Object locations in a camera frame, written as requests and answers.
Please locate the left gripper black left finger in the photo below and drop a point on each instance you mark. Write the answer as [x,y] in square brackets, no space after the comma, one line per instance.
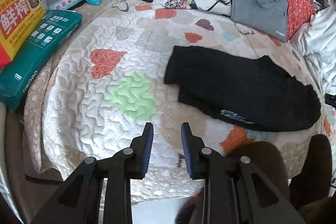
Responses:
[77,200]

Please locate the pastel paint palette box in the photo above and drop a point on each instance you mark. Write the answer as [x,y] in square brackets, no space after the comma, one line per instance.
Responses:
[64,4]

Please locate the grey laptop sleeve bag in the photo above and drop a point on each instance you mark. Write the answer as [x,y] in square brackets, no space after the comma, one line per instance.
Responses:
[268,16]

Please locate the black pants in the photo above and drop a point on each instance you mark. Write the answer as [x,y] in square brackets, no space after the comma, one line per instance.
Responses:
[253,93]

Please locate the yellow red coconut box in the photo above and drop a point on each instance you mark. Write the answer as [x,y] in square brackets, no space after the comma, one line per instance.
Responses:
[18,20]

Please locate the light grey blanket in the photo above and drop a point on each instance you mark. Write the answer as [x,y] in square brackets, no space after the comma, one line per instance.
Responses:
[315,41]

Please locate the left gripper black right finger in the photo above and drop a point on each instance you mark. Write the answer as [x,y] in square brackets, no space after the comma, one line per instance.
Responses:
[235,192]

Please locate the red floral pillow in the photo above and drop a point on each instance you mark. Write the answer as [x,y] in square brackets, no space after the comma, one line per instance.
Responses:
[299,13]

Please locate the green cardboard box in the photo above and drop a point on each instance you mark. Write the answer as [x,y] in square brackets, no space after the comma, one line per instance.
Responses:
[51,32]

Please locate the heart pattern quilt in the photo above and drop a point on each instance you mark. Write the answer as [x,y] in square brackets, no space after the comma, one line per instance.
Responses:
[102,86]

